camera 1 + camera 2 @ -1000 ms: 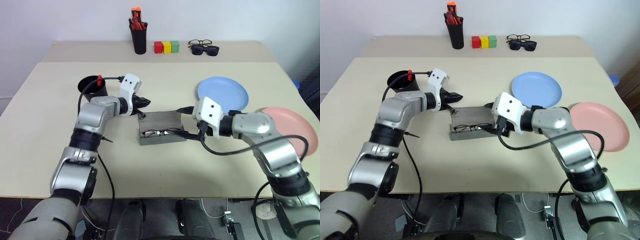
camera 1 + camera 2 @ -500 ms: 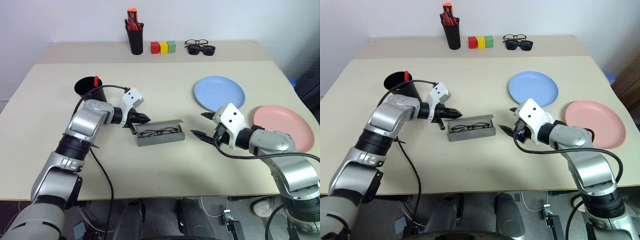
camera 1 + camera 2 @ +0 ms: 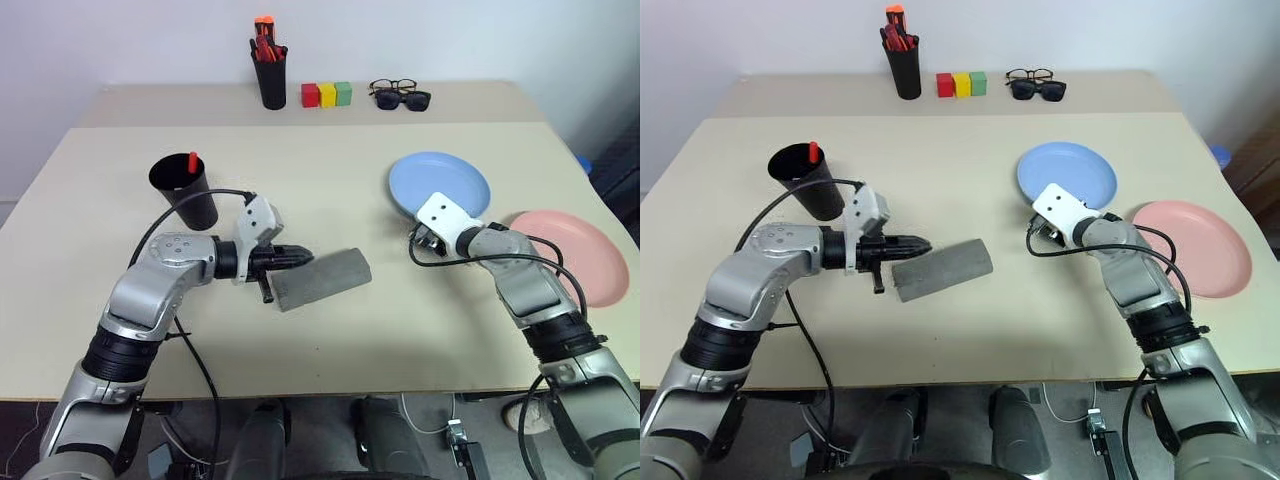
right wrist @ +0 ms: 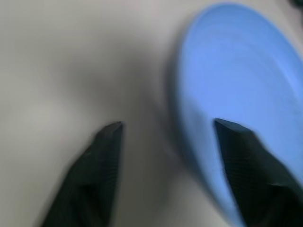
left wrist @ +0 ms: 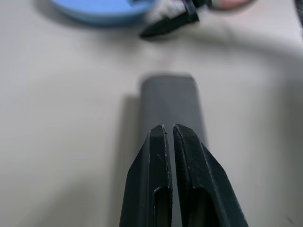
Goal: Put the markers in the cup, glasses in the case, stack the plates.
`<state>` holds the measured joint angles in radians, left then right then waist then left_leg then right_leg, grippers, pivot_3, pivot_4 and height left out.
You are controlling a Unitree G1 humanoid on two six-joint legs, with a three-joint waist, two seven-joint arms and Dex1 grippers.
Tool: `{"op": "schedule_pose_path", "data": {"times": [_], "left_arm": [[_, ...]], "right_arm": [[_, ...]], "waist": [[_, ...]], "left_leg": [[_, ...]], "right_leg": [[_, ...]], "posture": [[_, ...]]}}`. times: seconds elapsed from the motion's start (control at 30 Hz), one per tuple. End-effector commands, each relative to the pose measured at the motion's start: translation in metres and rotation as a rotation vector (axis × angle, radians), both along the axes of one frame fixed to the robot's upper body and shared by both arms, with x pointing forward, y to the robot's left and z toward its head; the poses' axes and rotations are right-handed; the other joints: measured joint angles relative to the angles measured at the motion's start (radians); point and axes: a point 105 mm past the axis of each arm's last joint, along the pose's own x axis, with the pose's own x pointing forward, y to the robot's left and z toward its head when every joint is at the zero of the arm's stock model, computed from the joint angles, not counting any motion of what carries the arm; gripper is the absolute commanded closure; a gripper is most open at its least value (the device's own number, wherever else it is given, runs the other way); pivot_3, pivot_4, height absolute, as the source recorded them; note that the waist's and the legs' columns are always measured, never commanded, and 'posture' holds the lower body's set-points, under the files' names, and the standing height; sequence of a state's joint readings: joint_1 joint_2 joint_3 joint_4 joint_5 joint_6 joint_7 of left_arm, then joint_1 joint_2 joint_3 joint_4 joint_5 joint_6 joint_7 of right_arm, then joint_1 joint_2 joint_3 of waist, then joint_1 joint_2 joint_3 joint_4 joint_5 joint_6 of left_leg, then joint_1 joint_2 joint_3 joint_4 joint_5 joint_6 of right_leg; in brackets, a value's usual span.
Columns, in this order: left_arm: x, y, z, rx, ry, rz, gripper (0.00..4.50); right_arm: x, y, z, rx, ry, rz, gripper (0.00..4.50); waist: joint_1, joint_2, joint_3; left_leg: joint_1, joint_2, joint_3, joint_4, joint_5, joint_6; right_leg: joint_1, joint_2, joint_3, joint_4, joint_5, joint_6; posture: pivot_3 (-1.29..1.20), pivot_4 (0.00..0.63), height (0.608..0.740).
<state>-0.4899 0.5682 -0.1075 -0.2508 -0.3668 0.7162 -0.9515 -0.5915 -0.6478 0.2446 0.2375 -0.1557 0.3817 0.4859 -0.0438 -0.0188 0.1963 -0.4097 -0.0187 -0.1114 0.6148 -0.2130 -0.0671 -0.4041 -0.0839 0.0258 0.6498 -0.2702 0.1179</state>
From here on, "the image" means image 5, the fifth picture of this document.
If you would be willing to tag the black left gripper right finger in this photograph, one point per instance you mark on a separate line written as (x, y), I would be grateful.
(201, 179)

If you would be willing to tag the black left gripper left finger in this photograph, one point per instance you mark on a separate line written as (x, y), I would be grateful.
(157, 170)

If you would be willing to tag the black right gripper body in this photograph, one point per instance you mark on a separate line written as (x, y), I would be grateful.
(193, 4)

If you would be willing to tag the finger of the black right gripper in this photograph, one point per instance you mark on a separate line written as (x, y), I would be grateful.
(172, 23)

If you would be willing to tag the grey glasses case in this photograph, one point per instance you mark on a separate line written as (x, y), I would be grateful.
(169, 101)

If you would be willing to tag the pink plate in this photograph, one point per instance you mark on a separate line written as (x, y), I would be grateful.
(230, 3)

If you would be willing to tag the blue plate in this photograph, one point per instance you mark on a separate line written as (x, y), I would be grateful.
(101, 10)

